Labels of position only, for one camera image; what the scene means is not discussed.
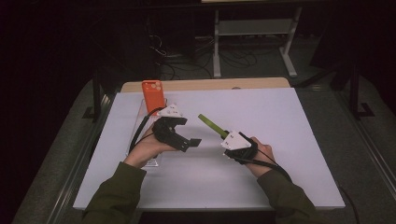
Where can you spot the white metal desk frame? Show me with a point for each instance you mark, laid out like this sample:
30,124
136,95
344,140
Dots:
253,27

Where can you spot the clear plastic rack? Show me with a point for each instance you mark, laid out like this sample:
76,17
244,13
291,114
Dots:
140,112

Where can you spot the person's right hand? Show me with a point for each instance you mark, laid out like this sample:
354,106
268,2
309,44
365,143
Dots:
264,155

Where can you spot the person's left hand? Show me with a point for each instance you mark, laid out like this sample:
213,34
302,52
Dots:
146,149

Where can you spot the green clown print phone case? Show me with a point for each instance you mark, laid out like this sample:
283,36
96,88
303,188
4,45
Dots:
211,124

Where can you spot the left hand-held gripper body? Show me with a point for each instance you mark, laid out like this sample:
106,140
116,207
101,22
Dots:
166,133

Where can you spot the grey metal rail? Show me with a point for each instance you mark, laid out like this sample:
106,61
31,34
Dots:
372,155
77,168

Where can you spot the black metal stand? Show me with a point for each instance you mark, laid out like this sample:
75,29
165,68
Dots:
96,99
354,93

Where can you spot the orange phone case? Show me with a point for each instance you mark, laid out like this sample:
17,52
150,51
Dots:
152,95

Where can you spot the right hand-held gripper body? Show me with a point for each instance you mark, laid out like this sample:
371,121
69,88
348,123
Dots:
238,144

